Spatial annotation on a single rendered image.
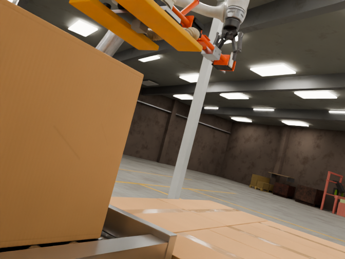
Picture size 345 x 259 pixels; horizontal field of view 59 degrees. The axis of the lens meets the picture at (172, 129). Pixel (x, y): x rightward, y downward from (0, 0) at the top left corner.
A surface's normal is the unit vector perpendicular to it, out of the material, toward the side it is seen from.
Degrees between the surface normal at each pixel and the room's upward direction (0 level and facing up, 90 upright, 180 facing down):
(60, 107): 90
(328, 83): 90
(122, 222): 90
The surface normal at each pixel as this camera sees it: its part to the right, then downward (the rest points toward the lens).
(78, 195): 0.79, 0.16
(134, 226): -0.55, -0.20
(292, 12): -0.80, -0.25
